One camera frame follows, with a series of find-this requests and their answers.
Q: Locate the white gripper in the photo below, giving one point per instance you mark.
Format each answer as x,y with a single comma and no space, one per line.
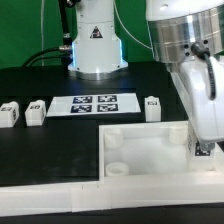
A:
205,113

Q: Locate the white square tabletop part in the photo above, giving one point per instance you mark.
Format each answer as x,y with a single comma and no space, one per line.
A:
143,149

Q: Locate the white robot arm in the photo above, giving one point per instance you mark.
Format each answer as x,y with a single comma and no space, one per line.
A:
184,34

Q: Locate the white front fence bar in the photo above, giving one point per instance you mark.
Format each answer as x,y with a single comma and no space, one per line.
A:
113,193

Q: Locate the white sheet with markers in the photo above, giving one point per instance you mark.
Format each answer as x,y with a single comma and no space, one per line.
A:
93,105

